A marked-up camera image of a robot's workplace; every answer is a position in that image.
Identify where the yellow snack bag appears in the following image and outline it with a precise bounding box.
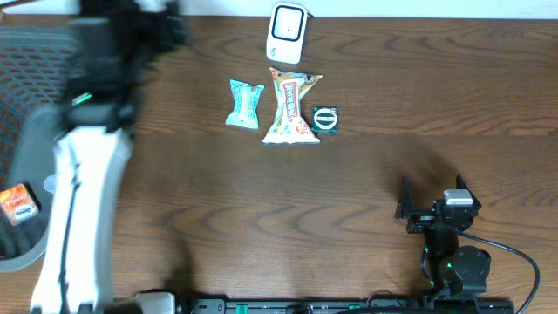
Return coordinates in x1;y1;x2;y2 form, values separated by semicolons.
262;67;323;145

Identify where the small green round-logo box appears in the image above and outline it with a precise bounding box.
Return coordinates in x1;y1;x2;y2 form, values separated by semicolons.
311;106;339;135

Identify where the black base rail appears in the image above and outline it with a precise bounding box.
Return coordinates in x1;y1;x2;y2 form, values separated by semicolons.
177;298;514;314

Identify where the grey plastic mesh basket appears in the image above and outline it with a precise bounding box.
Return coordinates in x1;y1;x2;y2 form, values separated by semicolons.
1;26;82;273

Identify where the teal snack pack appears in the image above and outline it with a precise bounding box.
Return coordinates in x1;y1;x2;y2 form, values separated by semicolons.
226;79;265;129

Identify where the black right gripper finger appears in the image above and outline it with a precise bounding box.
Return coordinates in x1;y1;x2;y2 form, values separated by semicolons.
456;175;481;208
396;177;413;214

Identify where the white barcode scanner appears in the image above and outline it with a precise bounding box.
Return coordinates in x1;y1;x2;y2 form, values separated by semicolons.
266;3;309;65

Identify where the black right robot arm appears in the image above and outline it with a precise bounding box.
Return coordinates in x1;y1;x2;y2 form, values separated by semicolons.
394;176;491;308

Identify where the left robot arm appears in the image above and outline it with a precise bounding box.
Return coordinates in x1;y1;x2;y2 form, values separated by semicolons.
30;1;187;313

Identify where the small orange packet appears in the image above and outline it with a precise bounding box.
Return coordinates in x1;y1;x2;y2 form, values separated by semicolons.
0;183;39;226

